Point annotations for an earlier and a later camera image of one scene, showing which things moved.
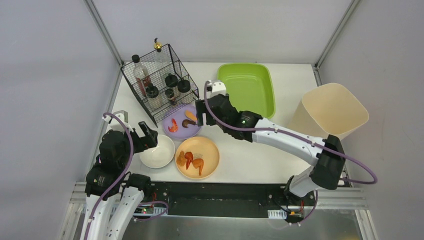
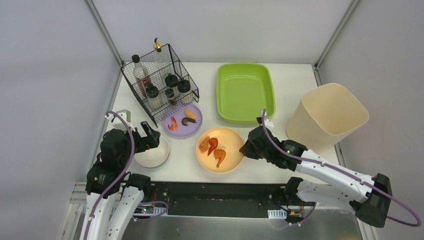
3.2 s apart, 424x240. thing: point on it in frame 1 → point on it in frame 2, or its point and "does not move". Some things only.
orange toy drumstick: x=198 y=163 → x=220 y=154
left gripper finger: x=151 y=136 does not move
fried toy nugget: x=181 y=159 → x=204 y=144
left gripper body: x=139 y=137 does not move
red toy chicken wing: x=189 y=156 → x=213 y=144
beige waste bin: x=328 y=109 does not move
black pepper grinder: x=169 y=94 does not move
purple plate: x=179 y=115 does not move
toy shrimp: x=174 y=128 does not move
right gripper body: x=209 y=110 → x=253 y=145
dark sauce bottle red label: x=141 y=74 does not move
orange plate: x=201 y=148 → x=218 y=150
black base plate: x=234 y=199 does not move
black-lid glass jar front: x=171 y=80 does not move
